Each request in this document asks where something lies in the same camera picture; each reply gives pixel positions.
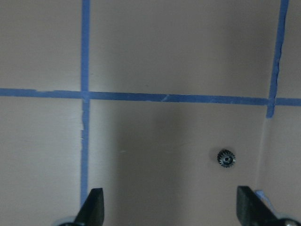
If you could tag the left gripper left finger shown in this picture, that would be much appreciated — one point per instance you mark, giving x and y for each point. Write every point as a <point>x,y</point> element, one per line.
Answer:
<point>92,212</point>

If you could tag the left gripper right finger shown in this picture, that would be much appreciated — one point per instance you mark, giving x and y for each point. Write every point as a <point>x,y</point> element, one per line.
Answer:
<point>251,211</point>

